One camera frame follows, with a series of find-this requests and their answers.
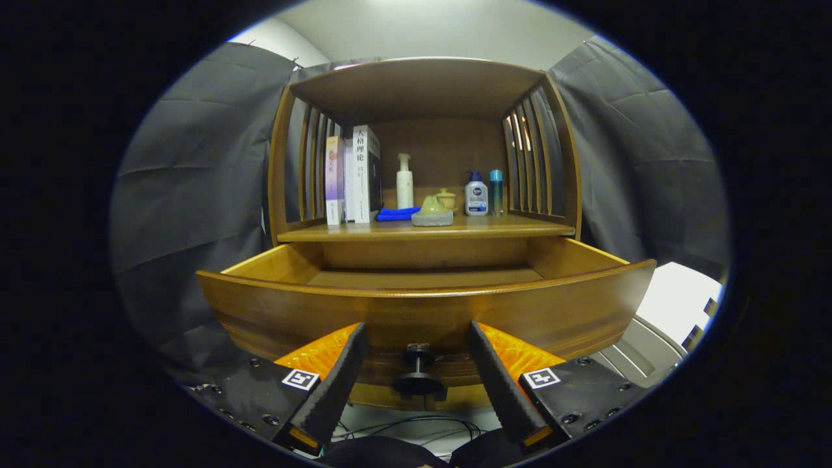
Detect brown wooden drawer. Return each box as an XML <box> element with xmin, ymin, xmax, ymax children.
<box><xmin>196</xmin><ymin>236</ymin><xmax>657</xmax><ymax>400</ymax></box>

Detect wooden countertop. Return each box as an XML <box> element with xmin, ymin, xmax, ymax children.
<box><xmin>278</xmin><ymin>213</ymin><xmax>577</xmax><ymax>244</ymax></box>

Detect brown wooden cabinet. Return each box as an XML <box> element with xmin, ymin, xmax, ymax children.
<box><xmin>268</xmin><ymin>57</ymin><xmax>582</xmax><ymax>411</ymax></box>

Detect thick white book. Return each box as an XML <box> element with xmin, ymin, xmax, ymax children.
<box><xmin>352</xmin><ymin>125</ymin><xmax>382</xmax><ymax>224</ymax></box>

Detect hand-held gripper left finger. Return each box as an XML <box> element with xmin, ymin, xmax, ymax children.
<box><xmin>185</xmin><ymin>322</ymin><xmax>370</xmax><ymax>456</ymax></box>

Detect black floor cable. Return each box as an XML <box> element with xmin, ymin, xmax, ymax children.
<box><xmin>335</xmin><ymin>415</ymin><xmax>487</xmax><ymax>449</ymax></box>

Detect thin white book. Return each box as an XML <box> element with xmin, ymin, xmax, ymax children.
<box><xmin>343</xmin><ymin>138</ymin><xmax>355</xmax><ymax>223</ymax></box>

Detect black backdrop cloth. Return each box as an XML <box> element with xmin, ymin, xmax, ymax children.
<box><xmin>109</xmin><ymin>36</ymin><xmax>732</xmax><ymax>384</ymax></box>

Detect white bottle blue pump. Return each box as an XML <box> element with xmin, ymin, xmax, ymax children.
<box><xmin>464</xmin><ymin>171</ymin><xmax>489</xmax><ymax>216</ymax></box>

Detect purple book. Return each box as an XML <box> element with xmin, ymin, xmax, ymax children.
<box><xmin>325</xmin><ymin>136</ymin><xmax>345</xmax><ymax>226</ymax></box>

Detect yellow grey sponge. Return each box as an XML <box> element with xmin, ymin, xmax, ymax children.
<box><xmin>411</xmin><ymin>195</ymin><xmax>454</xmax><ymax>228</ymax></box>

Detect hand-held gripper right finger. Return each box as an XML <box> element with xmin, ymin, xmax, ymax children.
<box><xmin>467</xmin><ymin>320</ymin><xmax>651</xmax><ymax>452</ymax></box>

